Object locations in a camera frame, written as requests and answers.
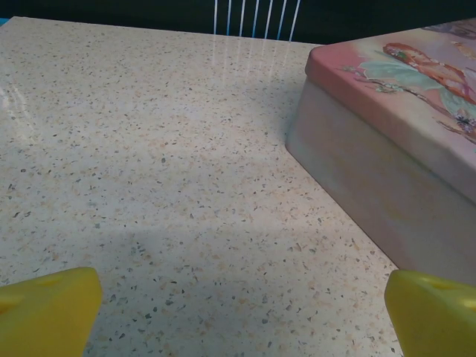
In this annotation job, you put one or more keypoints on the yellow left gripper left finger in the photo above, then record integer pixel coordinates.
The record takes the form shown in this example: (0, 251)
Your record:
(44, 316)

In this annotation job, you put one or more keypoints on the pink illustrated tin box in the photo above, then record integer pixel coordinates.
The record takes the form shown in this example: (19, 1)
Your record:
(390, 148)

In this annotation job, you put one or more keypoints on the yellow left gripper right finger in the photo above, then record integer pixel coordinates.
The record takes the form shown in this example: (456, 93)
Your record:
(435, 320)

